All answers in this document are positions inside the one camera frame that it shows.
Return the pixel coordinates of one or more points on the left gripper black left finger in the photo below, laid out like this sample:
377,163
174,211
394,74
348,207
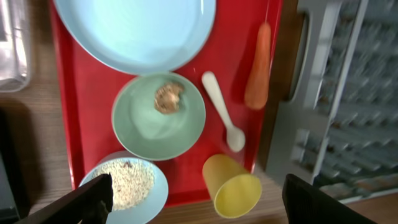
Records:
90,203

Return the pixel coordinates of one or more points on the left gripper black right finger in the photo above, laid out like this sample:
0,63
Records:
304,204

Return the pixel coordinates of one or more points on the white rice pile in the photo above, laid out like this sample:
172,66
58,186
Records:
131,181

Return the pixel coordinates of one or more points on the light blue bowl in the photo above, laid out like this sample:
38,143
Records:
146,210

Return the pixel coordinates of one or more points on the yellow plastic cup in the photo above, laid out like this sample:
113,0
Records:
233,190

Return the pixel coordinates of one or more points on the green bowl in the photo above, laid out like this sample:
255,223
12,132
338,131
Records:
145,131

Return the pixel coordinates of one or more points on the orange carrot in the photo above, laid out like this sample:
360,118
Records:
257,87

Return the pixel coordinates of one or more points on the brown food scrap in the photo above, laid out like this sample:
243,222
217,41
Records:
167,98

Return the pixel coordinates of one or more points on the black waste tray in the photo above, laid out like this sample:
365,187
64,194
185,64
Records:
15,203

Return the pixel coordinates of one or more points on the grey plastic dishwasher rack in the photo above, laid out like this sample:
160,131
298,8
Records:
338,129

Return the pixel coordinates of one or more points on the clear plastic waste bin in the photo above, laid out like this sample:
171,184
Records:
16,64

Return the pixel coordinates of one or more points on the white plastic spoon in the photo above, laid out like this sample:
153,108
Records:
235,137

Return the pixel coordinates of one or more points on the red plastic tray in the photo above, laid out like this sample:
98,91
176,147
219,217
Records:
88,89

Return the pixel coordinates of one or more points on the light blue round plate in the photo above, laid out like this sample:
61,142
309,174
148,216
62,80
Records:
139,36

